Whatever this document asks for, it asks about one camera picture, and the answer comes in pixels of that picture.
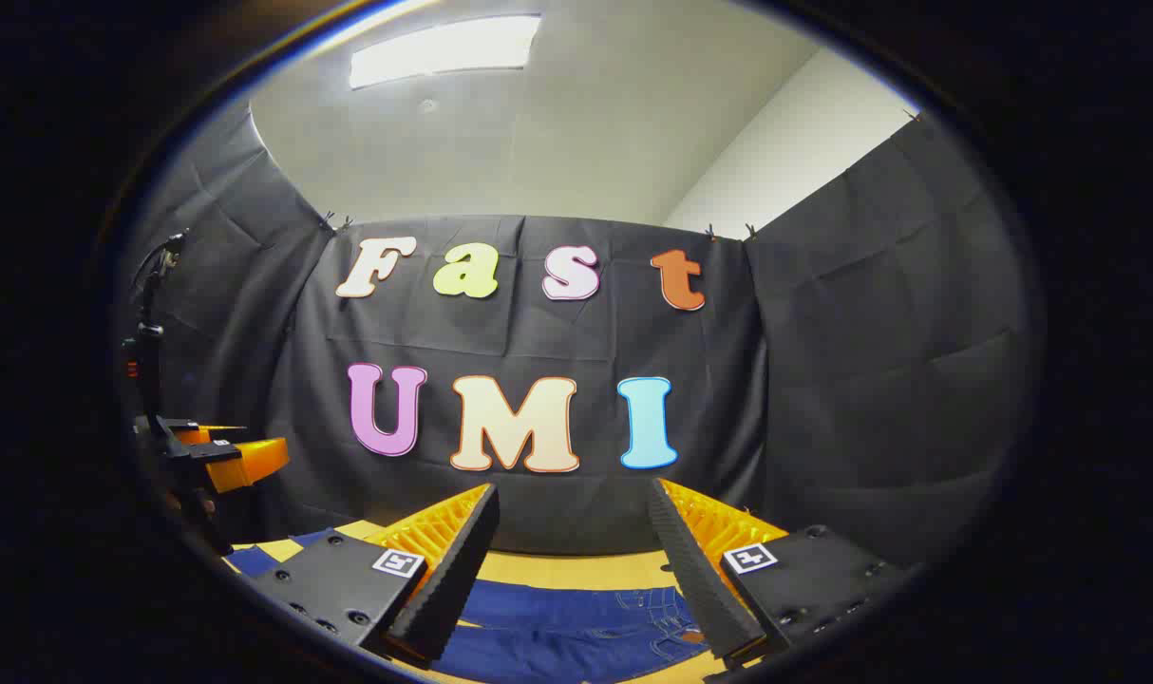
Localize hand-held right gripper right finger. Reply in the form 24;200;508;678
645;478;924;680

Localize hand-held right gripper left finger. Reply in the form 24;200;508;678
244;483;501;666

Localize blue denim jeans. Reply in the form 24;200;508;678
225;528;712;684

